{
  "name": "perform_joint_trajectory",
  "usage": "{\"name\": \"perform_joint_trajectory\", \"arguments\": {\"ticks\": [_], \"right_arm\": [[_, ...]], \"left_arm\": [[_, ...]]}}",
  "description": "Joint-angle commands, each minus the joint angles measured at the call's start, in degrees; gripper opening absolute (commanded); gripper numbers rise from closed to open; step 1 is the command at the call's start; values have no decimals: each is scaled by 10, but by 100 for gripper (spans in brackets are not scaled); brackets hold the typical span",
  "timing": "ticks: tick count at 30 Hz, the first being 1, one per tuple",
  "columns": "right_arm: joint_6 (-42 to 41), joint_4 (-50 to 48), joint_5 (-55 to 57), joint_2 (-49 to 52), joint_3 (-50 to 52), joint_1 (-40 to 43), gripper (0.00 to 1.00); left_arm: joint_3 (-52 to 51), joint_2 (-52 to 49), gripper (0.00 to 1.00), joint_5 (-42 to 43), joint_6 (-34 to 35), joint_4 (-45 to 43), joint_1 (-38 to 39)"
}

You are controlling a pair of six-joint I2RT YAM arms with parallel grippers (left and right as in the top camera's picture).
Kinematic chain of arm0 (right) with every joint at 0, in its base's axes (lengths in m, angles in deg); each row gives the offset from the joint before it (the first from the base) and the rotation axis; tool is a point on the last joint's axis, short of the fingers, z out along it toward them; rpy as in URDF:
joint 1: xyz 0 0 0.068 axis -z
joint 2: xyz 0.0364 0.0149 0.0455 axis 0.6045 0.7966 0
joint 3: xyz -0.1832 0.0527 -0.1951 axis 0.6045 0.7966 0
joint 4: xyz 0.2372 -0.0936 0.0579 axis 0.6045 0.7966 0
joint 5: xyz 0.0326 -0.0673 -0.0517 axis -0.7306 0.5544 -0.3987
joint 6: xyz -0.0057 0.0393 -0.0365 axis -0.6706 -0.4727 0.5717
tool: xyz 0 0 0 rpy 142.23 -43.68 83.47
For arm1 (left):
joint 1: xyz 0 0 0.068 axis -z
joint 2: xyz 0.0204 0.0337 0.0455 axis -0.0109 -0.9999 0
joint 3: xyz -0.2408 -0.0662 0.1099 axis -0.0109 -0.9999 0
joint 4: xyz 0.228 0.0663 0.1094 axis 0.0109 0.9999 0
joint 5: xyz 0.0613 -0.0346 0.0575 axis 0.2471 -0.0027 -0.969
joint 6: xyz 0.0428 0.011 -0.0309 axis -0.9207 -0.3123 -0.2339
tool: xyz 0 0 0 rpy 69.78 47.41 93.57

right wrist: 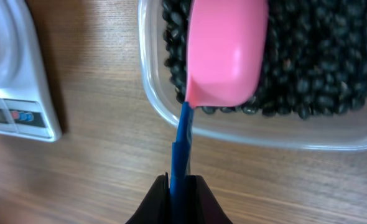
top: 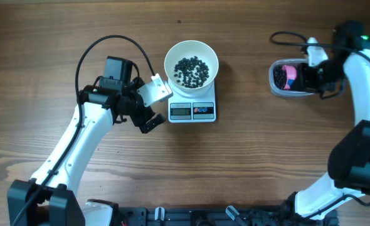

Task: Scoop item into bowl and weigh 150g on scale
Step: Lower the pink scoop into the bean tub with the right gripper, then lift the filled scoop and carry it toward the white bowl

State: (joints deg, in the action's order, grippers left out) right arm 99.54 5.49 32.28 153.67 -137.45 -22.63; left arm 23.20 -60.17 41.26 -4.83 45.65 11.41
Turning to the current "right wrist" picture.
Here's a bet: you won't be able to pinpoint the pink scoop blue handle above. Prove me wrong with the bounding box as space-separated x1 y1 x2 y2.
170 0 268 223

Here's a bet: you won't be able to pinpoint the white digital kitchen scale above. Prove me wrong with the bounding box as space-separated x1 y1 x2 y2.
0 0 62 142

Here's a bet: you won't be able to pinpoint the clear plastic bean container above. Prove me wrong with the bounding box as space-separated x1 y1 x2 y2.
138 0 367 151

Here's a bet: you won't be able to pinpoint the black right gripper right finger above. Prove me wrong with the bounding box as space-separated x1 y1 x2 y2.
185 175 233 224

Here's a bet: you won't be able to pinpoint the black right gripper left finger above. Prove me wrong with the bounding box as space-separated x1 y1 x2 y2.
126 173 171 224

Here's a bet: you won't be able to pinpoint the black beans in container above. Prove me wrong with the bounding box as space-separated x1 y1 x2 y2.
162 0 367 119

